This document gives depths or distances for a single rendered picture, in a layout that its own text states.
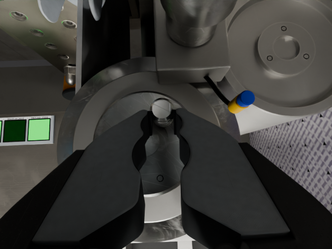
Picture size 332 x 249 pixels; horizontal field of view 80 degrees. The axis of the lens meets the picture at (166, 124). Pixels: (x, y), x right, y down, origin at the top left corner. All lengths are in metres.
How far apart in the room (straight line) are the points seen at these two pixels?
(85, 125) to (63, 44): 0.33
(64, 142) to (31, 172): 0.41
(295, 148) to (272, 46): 0.15
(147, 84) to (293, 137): 0.21
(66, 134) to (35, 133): 0.40
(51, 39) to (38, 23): 0.05
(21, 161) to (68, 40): 0.31
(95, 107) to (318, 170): 0.24
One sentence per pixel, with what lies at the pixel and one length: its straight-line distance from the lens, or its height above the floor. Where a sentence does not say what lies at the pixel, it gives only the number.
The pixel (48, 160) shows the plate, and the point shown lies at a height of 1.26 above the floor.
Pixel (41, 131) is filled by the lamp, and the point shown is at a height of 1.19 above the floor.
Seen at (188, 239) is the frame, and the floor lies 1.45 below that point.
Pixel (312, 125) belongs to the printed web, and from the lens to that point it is 0.28.
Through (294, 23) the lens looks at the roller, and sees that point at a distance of 0.22.
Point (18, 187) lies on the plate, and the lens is 0.61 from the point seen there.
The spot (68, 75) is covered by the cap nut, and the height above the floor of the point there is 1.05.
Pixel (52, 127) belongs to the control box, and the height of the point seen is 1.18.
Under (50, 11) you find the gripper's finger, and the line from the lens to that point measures 0.22.
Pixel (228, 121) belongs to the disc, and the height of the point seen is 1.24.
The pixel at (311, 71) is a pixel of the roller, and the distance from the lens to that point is 0.21.
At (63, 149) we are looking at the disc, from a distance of 0.18.
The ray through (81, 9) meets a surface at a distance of 0.23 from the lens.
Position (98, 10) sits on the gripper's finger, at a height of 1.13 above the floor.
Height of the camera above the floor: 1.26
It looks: 9 degrees down
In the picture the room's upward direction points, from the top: 177 degrees clockwise
